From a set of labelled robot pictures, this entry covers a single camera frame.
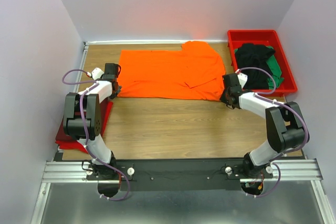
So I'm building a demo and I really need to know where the orange t shirt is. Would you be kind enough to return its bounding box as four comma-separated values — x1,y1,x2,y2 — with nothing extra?
118,41,226,101

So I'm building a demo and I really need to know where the bright red folded shirt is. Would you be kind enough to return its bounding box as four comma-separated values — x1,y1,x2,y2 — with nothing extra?
55,101,114,154

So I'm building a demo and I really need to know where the red plastic bin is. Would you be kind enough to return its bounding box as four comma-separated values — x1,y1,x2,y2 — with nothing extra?
227,29,298,97

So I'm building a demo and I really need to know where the aluminium extrusion rail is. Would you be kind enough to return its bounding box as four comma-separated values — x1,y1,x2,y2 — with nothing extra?
31,158,335,223

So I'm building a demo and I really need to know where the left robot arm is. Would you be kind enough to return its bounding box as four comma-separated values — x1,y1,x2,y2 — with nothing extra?
63,63,121,174

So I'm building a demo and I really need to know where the green t shirt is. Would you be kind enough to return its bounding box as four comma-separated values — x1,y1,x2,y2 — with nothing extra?
261,46,284,90

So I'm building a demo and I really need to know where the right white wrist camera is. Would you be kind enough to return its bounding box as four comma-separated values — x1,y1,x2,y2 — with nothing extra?
237,73,248,89

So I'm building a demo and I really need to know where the dark red folded shirt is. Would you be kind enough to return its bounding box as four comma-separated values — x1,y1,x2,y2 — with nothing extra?
55,99,113,142

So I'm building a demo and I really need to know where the black t shirt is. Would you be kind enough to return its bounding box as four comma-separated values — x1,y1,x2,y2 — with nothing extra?
235,43,275,90

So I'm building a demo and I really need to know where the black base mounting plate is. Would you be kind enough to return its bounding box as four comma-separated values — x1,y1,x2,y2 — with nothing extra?
81,158,273,197

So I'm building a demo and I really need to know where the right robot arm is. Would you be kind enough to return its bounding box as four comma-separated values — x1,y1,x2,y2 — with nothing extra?
220,73,310,177

